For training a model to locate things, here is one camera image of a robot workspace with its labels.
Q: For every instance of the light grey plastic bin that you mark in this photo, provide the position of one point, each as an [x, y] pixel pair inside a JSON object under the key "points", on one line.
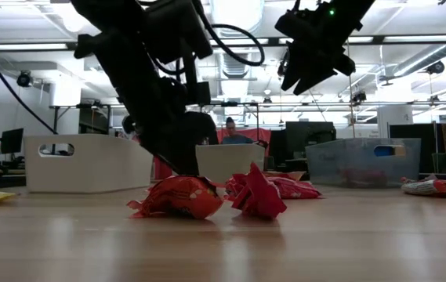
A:
{"points": [[230, 160]]}

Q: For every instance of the black ceiling spotlight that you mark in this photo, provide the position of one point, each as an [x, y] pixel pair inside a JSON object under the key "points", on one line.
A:
{"points": [[359, 97], [24, 78], [436, 67]]}

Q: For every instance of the black pipe rig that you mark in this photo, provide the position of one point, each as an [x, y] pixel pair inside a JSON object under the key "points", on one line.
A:
{"points": [[55, 119]]}

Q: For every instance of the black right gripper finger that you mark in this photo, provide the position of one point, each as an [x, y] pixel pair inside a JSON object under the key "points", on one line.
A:
{"points": [[295, 62], [320, 66]]}

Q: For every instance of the red hanging cloth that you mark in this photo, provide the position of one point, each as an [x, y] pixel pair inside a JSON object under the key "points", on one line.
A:
{"points": [[258, 135]]}

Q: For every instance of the black shelf unit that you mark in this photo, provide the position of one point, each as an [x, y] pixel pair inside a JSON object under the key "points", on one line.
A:
{"points": [[93, 121]]}

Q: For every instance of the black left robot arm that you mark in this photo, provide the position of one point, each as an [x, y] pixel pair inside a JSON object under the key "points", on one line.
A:
{"points": [[105, 11]]}

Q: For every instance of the black overhead lighting rail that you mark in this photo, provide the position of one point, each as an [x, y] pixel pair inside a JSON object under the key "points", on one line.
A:
{"points": [[379, 39]]}

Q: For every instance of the black partition panel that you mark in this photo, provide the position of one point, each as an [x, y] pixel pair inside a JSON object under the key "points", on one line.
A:
{"points": [[428, 156]]}

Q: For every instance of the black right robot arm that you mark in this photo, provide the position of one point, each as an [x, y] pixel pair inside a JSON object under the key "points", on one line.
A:
{"points": [[354, 8]]}

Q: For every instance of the small black monitor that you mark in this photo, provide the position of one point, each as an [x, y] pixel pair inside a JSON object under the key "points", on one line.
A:
{"points": [[11, 141]]}

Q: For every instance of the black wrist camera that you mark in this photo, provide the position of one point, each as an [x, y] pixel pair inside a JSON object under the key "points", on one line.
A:
{"points": [[287, 25], [175, 27]]}

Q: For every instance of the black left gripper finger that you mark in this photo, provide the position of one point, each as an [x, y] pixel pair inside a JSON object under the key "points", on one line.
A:
{"points": [[207, 129], [171, 149]]}

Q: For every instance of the large black monitor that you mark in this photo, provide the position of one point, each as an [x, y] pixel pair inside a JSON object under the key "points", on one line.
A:
{"points": [[310, 135]]}

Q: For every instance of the white pillar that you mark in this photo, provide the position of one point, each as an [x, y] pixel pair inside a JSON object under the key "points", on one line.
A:
{"points": [[395, 117]]}

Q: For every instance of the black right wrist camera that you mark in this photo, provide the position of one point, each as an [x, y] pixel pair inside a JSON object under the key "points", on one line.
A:
{"points": [[287, 25]]}

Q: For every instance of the grey translucent plastic bin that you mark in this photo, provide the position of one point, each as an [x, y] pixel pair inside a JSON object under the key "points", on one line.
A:
{"points": [[332, 164]]}

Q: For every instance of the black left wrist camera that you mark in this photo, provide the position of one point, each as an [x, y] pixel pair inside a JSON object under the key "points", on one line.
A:
{"points": [[175, 27]]}

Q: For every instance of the orange Reese's packet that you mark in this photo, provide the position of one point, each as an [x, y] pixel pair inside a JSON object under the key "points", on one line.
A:
{"points": [[179, 197]]}

